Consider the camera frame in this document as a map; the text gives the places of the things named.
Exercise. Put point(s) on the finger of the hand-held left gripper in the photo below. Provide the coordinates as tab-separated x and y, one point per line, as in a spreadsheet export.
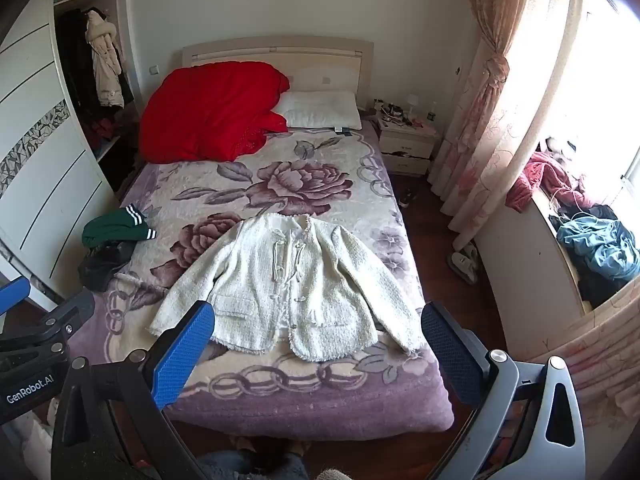
12	296
66	317

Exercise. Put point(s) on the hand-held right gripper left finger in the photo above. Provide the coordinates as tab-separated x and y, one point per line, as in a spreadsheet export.
184	347

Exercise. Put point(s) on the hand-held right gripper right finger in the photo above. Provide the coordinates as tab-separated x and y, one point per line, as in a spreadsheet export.
450	355

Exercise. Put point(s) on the white tweed jacket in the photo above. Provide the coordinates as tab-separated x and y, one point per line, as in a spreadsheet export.
300	280

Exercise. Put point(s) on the red clothes in wardrobe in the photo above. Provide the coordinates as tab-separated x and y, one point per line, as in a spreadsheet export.
102	132

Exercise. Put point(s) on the black hanging clothes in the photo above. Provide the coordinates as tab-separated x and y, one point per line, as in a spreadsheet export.
75	65

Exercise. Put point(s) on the dark cloth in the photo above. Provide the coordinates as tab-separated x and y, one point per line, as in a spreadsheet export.
102	265

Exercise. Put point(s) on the white slipper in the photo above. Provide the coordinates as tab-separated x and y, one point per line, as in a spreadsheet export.
462	267
472	252

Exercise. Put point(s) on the green garment with white stripes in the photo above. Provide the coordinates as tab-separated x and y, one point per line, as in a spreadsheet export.
112	225

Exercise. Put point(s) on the white wardrobe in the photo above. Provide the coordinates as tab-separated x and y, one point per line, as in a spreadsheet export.
50	185

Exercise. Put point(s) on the beige window bench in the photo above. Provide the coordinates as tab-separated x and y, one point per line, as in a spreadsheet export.
520	260

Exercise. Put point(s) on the person's leg in jeans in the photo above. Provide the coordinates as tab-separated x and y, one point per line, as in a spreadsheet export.
250	466

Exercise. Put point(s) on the dark shoes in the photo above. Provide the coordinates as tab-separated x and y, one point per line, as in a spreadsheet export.
407	199

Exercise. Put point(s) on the blue crumpled garment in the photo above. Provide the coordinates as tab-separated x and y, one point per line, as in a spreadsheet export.
600	250

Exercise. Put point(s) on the dark pink garment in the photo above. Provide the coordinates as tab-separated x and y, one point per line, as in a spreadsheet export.
542	177

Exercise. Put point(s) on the floral purple bed blanket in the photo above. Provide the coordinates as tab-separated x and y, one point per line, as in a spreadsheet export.
300	175

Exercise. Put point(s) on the white nightstand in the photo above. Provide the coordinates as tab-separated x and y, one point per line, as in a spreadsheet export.
405	147

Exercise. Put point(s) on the red quilt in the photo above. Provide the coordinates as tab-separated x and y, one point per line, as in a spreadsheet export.
205	110

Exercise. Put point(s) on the small black object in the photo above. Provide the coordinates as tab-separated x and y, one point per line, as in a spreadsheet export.
344	131

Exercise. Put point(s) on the pink floral curtain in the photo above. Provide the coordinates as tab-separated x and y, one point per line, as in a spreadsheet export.
495	110

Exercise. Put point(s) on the nightstand clutter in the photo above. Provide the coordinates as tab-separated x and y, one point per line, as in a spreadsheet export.
400	110

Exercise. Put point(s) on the beige hanging coat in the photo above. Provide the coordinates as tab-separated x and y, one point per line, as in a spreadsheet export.
104	60

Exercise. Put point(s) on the white pillow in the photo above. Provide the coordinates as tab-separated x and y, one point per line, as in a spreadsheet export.
320	110

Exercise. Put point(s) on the beige bed headboard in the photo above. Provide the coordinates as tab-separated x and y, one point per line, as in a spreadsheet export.
320	57

